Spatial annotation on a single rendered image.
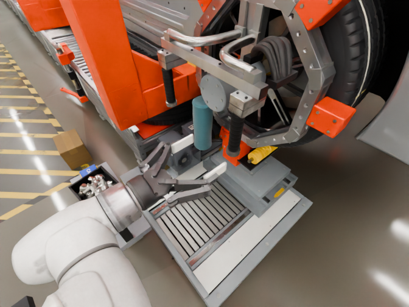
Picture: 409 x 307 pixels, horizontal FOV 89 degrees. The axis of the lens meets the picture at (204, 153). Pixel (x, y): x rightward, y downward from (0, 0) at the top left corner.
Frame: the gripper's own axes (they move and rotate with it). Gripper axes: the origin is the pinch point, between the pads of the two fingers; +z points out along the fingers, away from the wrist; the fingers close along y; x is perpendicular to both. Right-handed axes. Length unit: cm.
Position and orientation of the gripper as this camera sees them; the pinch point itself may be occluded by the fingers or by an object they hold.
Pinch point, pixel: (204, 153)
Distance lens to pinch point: 54.0
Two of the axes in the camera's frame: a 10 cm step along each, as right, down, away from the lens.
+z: 7.6, -4.8, 4.4
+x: 0.1, -6.7, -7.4
